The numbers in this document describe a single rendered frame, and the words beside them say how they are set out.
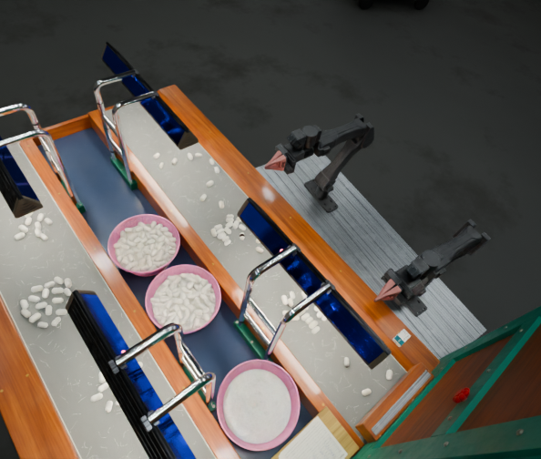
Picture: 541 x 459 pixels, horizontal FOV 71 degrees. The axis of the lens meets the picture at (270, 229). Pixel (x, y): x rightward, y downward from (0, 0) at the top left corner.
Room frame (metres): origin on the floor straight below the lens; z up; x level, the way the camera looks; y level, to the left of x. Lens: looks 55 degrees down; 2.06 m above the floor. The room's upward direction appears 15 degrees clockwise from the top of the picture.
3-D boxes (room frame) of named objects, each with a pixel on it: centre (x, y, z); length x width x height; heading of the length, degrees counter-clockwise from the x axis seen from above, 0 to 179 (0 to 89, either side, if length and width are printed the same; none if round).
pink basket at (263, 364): (0.24, -0.10, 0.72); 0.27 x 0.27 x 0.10
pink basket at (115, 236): (0.69, 0.46, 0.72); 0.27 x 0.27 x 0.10
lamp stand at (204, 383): (0.19, 0.16, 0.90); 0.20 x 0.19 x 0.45; 51
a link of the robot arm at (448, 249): (0.81, -0.62, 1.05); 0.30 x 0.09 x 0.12; 136
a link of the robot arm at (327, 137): (1.23, -0.19, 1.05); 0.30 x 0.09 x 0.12; 136
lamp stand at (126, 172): (1.11, 0.66, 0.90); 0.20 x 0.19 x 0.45; 51
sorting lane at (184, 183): (0.88, 0.16, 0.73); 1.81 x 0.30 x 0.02; 51
